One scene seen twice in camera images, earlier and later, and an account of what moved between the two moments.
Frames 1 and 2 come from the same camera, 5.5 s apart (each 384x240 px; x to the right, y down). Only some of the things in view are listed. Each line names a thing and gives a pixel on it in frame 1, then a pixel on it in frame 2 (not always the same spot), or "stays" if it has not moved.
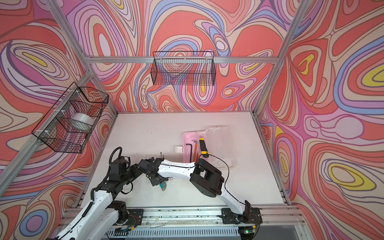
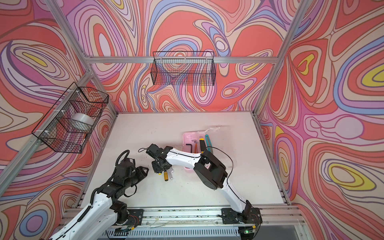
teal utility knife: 163,186 to 209,142
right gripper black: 155,183 to 157,170
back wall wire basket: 183,68 stays
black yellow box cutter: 204,151 stays
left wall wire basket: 65,127 stays
